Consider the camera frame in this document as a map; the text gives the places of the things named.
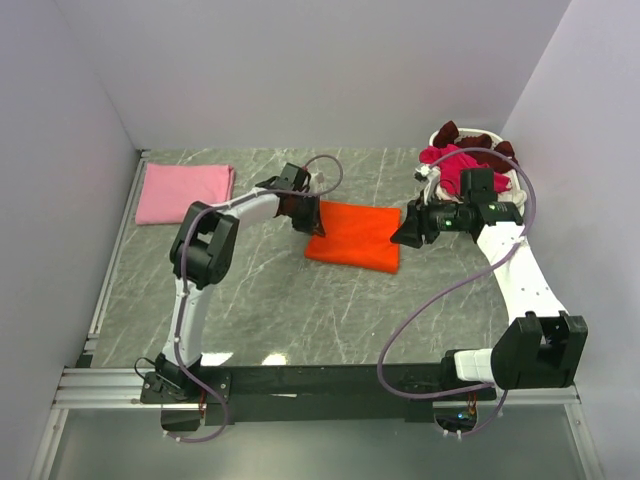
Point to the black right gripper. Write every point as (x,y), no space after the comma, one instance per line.
(417,223)

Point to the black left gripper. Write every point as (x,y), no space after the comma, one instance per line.
(312,224)

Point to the orange t shirt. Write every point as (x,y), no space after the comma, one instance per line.
(358,236)

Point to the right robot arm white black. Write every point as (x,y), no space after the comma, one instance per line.
(543,344)

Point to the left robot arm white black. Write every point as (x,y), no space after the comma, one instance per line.
(202,254)

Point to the magenta t shirt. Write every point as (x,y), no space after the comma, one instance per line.
(451,168)

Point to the dark red t shirt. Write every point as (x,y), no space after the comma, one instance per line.
(451,134)

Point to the white laundry basket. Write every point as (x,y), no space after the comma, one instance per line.
(450,137)

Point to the folded pink t shirt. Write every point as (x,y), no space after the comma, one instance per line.
(169,190)

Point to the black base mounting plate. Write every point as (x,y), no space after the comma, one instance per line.
(303,393)

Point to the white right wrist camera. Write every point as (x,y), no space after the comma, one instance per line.
(429,177)

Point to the aluminium frame rail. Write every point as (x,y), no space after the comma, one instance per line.
(88,388)

